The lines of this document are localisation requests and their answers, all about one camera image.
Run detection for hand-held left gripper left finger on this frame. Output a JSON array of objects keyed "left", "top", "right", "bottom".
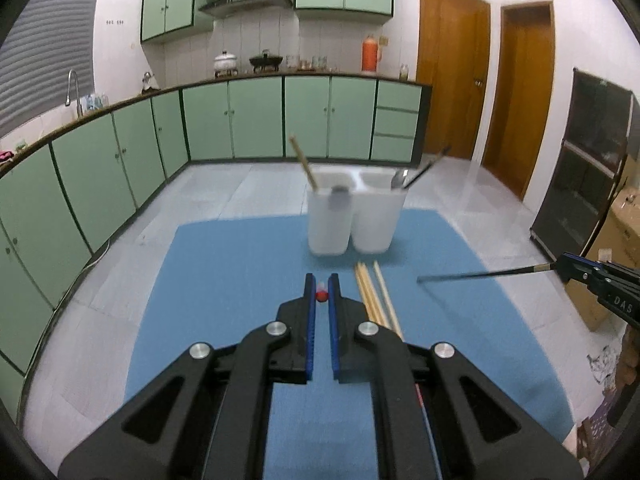
[{"left": 57, "top": 272, "right": 318, "bottom": 480}]

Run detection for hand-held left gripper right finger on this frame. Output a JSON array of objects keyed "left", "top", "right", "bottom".
[{"left": 327, "top": 272, "right": 586, "bottom": 480}]

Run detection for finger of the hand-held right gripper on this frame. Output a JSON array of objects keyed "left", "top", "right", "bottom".
[{"left": 555, "top": 254, "right": 608, "bottom": 286}]

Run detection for black chopstick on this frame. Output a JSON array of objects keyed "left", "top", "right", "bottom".
[
  {"left": 402, "top": 146, "right": 452, "bottom": 191},
  {"left": 416, "top": 263, "right": 557, "bottom": 283}
]

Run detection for white double utensil holder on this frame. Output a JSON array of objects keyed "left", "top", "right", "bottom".
[{"left": 306, "top": 169, "right": 410, "bottom": 256}]

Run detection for cardboard box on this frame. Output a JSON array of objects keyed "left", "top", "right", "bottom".
[{"left": 565, "top": 165, "right": 640, "bottom": 331}]

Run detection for patterned cloth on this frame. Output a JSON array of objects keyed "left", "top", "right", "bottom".
[{"left": 575, "top": 342, "right": 623, "bottom": 471}]

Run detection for dark glass cabinet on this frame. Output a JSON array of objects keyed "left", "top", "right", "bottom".
[{"left": 530, "top": 67, "right": 636, "bottom": 266}]

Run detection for blue mat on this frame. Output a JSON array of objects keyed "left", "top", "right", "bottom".
[{"left": 124, "top": 209, "right": 576, "bottom": 480}]

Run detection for plain wooden door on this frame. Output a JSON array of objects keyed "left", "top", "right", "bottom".
[{"left": 481, "top": 0, "right": 557, "bottom": 201}]

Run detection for green base cabinets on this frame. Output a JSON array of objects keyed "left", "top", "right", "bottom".
[{"left": 0, "top": 72, "right": 433, "bottom": 411}]

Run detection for black wok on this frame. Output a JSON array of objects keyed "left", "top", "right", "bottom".
[{"left": 249, "top": 50, "right": 284, "bottom": 72}]

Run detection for orange thermos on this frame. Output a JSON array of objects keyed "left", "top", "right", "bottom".
[{"left": 361, "top": 35, "right": 383, "bottom": 75}]

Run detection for white cooking pot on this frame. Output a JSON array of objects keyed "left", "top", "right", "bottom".
[{"left": 214, "top": 51, "right": 238, "bottom": 77}]

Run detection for metal faucet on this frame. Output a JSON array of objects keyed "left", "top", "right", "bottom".
[{"left": 65, "top": 70, "right": 85, "bottom": 118}]

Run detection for grey window blind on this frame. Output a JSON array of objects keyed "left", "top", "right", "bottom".
[{"left": 0, "top": 0, "right": 106, "bottom": 136}]

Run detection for wooden door with handle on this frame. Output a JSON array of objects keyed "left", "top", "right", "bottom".
[{"left": 416, "top": 0, "right": 492, "bottom": 161}]

